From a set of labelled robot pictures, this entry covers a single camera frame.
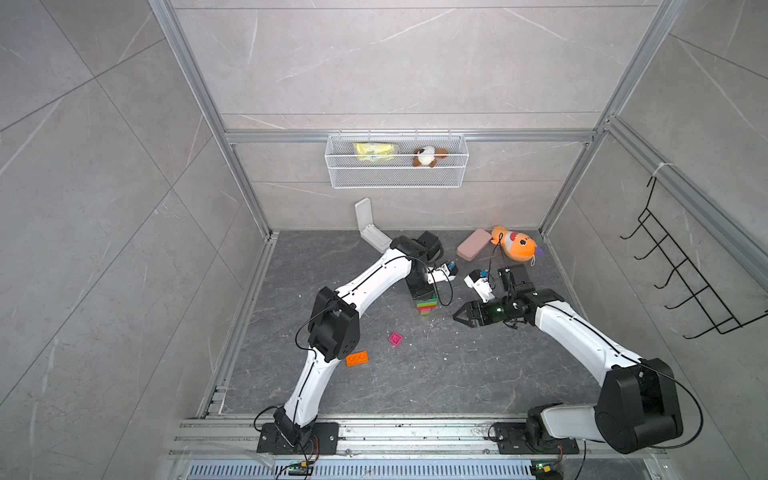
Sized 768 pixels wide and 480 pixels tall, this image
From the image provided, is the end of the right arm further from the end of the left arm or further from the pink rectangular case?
the pink rectangular case

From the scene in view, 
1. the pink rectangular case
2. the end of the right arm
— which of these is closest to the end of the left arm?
the end of the right arm

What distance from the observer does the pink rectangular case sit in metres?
1.13
